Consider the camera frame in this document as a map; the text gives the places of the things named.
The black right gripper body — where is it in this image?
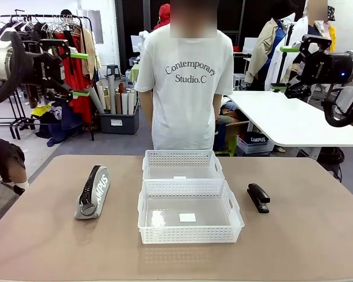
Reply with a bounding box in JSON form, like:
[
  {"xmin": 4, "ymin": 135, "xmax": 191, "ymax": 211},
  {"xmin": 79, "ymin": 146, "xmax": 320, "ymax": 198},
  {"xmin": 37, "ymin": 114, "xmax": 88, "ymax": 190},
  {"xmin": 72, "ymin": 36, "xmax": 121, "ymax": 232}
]
[{"xmin": 305, "ymin": 52, "xmax": 347, "ymax": 86}]

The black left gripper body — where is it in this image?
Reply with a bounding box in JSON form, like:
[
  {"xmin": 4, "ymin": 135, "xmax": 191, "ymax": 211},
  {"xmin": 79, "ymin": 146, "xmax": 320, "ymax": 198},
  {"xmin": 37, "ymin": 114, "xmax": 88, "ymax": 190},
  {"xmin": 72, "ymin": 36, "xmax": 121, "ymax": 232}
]
[{"xmin": 32, "ymin": 52, "xmax": 66, "ymax": 89}]

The grey CAMPUS pencil case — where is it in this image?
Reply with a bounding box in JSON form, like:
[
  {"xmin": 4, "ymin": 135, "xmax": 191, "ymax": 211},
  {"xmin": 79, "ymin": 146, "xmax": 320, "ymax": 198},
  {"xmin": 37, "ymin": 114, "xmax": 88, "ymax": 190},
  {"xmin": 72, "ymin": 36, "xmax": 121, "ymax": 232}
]
[{"xmin": 74, "ymin": 164, "xmax": 111, "ymax": 221}]

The black stapler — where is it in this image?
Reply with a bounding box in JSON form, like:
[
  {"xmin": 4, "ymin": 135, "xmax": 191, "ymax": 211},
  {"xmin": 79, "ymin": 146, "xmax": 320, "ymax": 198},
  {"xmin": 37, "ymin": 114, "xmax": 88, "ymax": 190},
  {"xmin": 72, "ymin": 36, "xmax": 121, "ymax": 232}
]
[{"xmin": 247, "ymin": 183, "xmax": 271, "ymax": 214}]

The person right forearm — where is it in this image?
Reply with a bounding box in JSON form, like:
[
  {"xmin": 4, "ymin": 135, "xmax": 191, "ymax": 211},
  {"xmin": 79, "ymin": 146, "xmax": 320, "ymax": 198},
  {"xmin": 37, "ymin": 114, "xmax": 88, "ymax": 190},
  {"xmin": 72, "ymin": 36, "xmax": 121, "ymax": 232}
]
[{"xmin": 139, "ymin": 90, "xmax": 154, "ymax": 126}]

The yellow hanging garment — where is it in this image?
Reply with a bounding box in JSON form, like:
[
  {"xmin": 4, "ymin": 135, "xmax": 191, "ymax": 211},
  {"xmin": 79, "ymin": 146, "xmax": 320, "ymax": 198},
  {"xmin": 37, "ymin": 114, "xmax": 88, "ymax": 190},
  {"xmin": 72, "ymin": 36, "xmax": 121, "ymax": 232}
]
[{"xmin": 328, "ymin": 25, "xmax": 338, "ymax": 53}]

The red hanging dress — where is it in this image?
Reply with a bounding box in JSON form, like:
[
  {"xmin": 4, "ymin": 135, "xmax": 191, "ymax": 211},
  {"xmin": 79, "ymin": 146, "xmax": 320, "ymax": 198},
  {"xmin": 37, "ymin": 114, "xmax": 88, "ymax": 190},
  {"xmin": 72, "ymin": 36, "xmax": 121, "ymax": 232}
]
[{"xmin": 55, "ymin": 31, "xmax": 94, "ymax": 125}]

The yellow cloth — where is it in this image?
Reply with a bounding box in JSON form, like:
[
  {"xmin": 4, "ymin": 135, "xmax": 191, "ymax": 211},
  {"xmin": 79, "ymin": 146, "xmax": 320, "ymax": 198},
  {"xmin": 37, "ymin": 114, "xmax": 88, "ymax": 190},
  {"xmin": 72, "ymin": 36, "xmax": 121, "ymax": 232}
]
[{"xmin": 30, "ymin": 105, "xmax": 52, "ymax": 118}]

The blue denim garment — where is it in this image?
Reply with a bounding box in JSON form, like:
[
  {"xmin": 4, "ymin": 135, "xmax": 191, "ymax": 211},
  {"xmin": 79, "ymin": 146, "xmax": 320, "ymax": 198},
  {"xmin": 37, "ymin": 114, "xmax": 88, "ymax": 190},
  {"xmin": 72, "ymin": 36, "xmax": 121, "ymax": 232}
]
[{"xmin": 46, "ymin": 102, "xmax": 84, "ymax": 147}]

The person in white garment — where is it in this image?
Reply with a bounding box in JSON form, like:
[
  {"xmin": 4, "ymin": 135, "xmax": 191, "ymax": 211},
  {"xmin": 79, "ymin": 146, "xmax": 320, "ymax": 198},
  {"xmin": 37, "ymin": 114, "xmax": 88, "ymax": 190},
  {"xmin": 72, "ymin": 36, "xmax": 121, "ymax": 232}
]
[{"xmin": 264, "ymin": 0, "xmax": 330, "ymax": 92}]

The long grey cardboard tube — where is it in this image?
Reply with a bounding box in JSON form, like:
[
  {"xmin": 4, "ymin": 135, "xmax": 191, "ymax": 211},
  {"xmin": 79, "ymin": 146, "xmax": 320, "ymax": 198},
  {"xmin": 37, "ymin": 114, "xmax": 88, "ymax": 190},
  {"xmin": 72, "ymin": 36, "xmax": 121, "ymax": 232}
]
[{"xmin": 86, "ymin": 85, "xmax": 106, "ymax": 115}]

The beige hanging garment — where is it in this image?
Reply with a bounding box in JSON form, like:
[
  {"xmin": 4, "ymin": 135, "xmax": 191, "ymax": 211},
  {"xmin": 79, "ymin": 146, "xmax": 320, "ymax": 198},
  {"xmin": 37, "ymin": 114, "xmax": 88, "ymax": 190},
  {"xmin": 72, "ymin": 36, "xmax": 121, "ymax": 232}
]
[{"xmin": 80, "ymin": 28, "xmax": 102, "ymax": 80}]

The white background table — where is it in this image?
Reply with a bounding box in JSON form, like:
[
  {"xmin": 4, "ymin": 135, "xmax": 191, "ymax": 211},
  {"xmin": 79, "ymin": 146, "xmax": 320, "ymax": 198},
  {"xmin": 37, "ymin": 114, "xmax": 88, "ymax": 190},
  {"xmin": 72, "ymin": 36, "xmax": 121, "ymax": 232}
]
[{"xmin": 227, "ymin": 90, "xmax": 353, "ymax": 161}]

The black clothes rack with hangers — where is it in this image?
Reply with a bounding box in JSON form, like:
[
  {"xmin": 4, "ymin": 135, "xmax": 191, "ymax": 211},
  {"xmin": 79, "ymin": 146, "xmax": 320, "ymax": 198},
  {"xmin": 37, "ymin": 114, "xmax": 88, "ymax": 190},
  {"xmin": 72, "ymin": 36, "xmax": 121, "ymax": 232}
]
[{"xmin": 0, "ymin": 10, "xmax": 95, "ymax": 141}]

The tall grey cardboard tube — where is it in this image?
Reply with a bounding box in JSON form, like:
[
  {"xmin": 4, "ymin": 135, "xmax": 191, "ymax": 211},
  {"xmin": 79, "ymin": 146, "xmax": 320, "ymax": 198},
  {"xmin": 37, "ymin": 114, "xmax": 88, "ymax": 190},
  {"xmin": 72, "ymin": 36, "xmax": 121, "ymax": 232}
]
[{"xmin": 106, "ymin": 73, "xmax": 117, "ymax": 116}]

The figure in beige trench coat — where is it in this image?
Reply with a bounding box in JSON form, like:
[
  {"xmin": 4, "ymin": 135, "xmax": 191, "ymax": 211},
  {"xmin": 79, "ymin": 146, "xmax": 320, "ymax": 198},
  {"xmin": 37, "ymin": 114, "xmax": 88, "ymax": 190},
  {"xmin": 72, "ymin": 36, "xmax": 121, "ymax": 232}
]
[{"xmin": 245, "ymin": 0, "xmax": 289, "ymax": 90}]

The grey plastic stool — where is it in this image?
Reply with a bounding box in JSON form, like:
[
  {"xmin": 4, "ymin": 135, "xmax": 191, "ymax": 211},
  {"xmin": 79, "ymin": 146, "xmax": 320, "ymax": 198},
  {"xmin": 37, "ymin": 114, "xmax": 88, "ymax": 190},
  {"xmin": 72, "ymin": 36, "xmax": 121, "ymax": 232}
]
[{"xmin": 106, "ymin": 64, "xmax": 120, "ymax": 82}]

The grey storage bin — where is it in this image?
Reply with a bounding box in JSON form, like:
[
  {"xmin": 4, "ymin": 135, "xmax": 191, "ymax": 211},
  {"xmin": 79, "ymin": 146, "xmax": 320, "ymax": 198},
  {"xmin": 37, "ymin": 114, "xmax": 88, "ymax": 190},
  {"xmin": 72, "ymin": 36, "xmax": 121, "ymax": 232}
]
[{"xmin": 99, "ymin": 99, "xmax": 140, "ymax": 135}]

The white CAMPUS crate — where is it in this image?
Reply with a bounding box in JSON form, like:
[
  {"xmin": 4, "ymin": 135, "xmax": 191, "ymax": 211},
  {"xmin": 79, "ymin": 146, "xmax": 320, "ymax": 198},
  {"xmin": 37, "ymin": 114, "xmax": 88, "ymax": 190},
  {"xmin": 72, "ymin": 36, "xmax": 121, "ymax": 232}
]
[{"xmin": 236, "ymin": 133, "xmax": 275, "ymax": 156}]

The black bag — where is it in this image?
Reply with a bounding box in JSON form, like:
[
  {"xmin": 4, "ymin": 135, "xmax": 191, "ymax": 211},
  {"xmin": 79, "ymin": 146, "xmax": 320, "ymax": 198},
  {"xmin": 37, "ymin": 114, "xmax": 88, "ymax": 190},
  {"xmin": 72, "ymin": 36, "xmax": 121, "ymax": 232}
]
[{"xmin": 319, "ymin": 146, "xmax": 345, "ymax": 177}]

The brown cardboard box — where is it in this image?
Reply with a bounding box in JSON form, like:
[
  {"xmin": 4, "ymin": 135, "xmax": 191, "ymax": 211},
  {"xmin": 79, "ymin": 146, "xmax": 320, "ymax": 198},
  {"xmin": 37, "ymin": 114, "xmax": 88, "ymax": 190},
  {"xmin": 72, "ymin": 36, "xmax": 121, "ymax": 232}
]
[{"xmin": 222, "ymin": 119, "xmax": 251, "ymax": 148}]

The seated person in black shorts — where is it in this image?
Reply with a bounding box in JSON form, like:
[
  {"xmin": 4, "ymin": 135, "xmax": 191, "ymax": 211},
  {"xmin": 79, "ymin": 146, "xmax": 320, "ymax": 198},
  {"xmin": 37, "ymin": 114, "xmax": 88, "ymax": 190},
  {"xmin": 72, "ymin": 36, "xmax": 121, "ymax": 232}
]
[{"xmin": 0, "ymin": 116, "xmax": 29, "ymax": 196}]

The green bag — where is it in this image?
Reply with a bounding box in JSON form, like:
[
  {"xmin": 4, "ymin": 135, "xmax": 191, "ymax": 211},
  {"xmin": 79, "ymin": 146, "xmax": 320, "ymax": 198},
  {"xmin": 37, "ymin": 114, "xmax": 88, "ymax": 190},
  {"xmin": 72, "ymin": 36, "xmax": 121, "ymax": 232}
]
[{"xmin": 214, "ymin": 135, "xmax": 239, "ymax": 158}]

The person in red hood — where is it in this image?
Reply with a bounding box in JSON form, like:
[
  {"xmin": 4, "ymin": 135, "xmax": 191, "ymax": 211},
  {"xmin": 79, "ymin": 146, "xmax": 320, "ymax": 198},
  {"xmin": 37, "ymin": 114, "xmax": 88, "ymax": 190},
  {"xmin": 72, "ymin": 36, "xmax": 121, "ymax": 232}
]
[{"xmin": 153, "ymin": 3, "xmax": 171, "ymax": 31}]

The person in white printed T-shirt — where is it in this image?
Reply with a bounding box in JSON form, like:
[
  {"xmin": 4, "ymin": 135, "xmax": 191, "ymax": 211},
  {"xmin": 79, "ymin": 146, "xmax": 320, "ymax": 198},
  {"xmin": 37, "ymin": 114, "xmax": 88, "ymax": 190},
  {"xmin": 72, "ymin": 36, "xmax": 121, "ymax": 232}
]
[{"xmin": 134, "ymin": 0, "xmax": 235, "ymax": 151}]

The white perforated plastic basket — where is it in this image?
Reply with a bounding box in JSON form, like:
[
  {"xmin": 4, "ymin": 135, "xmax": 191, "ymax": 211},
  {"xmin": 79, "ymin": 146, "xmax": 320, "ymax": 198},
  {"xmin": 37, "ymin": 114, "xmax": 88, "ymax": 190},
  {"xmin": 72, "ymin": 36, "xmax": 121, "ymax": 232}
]
[
  {"xmin": 137, "ymin": 178, "xmax": 245, "ymax": 245},
  {"xmin": 142, "ymin": 149, "xmax": 226, "ymax": 181}
]

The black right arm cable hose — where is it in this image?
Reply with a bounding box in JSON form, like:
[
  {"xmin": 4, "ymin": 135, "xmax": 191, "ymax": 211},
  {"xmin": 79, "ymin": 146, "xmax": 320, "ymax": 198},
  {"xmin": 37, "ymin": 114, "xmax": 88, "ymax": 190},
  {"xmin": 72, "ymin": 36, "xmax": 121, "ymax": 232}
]
[{"xmin": 321, "ymin": 84, "xmax": 353, "ymax": 128}]

